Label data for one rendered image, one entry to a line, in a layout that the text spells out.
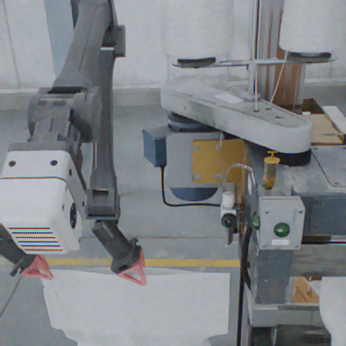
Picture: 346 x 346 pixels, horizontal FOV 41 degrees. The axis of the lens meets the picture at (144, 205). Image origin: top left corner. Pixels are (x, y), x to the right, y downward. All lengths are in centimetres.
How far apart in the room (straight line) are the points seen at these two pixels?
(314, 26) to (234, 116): 24
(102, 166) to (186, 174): 31
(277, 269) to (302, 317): 63
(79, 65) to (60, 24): 492
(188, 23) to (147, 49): 502
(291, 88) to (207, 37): 37
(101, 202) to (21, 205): 50
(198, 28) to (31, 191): 60
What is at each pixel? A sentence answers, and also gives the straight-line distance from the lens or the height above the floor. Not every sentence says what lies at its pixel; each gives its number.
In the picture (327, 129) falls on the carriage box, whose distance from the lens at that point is 123.
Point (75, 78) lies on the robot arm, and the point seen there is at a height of 156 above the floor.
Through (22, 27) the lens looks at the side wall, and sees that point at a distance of 637.
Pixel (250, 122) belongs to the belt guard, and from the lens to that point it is 103.
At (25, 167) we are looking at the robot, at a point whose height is 151.
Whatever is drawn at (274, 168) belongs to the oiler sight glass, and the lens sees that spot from 89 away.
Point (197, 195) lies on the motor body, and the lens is 135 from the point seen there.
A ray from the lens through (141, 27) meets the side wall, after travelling 603.
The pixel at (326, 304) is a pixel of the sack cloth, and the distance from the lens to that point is 128.
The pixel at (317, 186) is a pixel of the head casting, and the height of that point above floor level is 134.
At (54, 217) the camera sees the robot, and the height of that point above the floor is 146.
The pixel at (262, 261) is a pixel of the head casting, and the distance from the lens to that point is 96.
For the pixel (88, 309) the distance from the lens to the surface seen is 128.
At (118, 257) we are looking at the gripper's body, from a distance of 113.
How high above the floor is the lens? 174
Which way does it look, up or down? 29 degrees down
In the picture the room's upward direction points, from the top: 4 degrees counter-clockwise
